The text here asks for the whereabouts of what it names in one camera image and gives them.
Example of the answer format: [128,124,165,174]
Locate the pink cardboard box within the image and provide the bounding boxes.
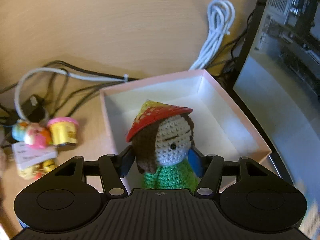
[100,70,271,191]

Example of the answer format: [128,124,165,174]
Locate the crochet doll with red hat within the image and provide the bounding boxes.
[126,100,198,191]

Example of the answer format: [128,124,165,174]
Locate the yellow pink toy cup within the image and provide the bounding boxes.
[47,117,79,147]

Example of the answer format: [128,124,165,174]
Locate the colourful keychain toy bundle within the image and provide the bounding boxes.
[12,120,57,180]

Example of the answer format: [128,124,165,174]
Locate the black power adapter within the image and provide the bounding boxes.
[21,94,46,122]

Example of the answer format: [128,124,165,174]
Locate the glass computer case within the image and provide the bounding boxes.
[229,0,319,239]

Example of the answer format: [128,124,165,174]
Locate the white looped cable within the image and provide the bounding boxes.
[14,67,130,120]

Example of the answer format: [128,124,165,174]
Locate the black cables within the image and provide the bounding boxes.
[0,60,141,126]

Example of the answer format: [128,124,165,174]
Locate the coiled white cable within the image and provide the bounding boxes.
[189,0,236,71]

